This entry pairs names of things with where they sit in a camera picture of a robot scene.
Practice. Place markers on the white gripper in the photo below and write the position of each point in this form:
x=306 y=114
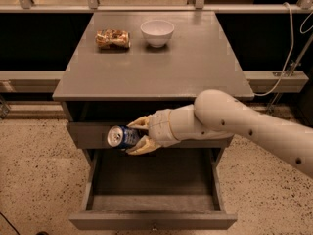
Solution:
x=159 y=126

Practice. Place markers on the blue pepsi can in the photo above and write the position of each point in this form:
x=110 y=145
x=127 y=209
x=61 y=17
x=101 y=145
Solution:
x=123 y=137

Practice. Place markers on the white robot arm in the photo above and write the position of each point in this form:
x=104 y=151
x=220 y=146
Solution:
x=215 y=114

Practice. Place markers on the open grey lower drawer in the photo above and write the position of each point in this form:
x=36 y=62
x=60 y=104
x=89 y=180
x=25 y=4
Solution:
x=170 y=189

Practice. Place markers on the grey drawer cabinet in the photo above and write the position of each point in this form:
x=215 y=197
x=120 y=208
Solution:
x=119 y=85

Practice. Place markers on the white ceramic bowl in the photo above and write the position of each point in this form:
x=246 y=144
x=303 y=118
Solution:
x=157 y=32

